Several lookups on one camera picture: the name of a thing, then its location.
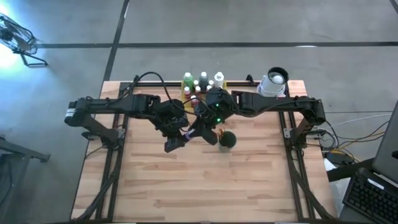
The stack of white cups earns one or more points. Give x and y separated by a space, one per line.
270 85

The dark green plastic cup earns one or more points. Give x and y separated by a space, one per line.
228 140

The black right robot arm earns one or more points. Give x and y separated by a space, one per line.
280 104

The black floor stand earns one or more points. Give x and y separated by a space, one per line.
18 152

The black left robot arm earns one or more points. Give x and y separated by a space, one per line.
124 104

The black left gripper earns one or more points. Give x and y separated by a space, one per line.
172 127

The black power brick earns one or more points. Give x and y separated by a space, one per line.
339 158

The black keyboard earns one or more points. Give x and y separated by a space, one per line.
370 199

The yellow plastic tray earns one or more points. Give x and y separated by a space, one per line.
186 104

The small grey paint bottle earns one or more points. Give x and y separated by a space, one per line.
211 82

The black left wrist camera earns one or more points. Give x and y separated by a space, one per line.
171 109

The green paint bottle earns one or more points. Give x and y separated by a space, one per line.
187 81

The black clamp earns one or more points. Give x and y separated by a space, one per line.
250 79

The yellow paint bottle black label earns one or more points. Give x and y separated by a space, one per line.
196 83

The white paint bottle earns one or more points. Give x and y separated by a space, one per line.
219 80

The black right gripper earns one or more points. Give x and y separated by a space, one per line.
206 118

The tall dark grey paint bottle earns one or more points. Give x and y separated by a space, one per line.
203 81

